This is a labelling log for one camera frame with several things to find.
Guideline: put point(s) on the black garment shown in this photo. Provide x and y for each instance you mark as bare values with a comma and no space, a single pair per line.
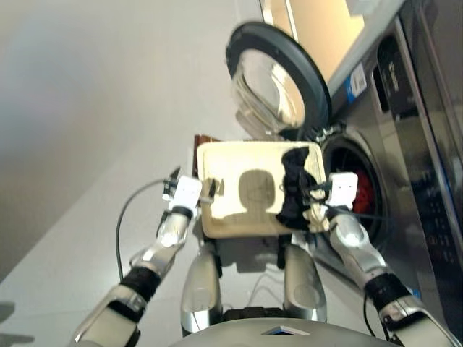
294,195

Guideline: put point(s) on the orange-red garment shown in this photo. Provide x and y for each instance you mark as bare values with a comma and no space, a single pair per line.
363,195

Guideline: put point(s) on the pale woven basket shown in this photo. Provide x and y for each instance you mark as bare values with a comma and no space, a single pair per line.
235,162

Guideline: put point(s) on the grey washing machine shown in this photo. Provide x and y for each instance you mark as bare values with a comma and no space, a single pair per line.
408,173

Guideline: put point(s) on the round washing machine door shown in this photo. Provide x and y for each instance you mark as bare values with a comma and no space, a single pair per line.
304,72

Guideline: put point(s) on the blue white label sticker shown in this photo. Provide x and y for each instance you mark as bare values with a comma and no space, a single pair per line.
356,83

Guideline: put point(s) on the glossy detergent drawer panel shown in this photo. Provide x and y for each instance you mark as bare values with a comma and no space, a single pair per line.
394,83

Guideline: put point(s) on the colourful energy label sticker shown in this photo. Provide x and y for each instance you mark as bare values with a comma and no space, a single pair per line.
415,292

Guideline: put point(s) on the silver robot torso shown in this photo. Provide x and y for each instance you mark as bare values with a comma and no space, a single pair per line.
282,334

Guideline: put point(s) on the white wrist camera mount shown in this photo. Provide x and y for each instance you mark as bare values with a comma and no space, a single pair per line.
188,193
343,189

